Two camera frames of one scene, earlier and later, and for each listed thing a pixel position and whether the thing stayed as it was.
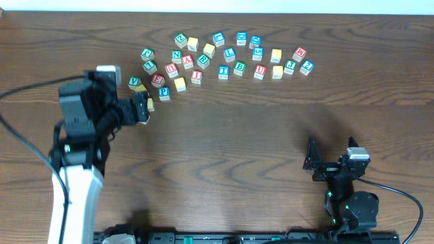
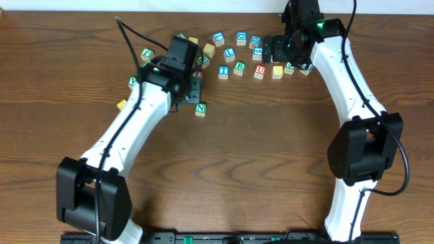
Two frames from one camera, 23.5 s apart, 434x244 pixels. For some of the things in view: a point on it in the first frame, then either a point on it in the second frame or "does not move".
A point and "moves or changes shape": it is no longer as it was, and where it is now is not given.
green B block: [239, 68] does not move
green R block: [203, 61] does not move
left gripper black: [141, 107] -> [194, 90]
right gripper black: [329, 169] -> [268, 49]
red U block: [260, 72] does not move
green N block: [176, 56] moves or changes shape
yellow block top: [192, 44] does not move
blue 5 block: [258, 53] does not move
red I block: [196, 76] does not move
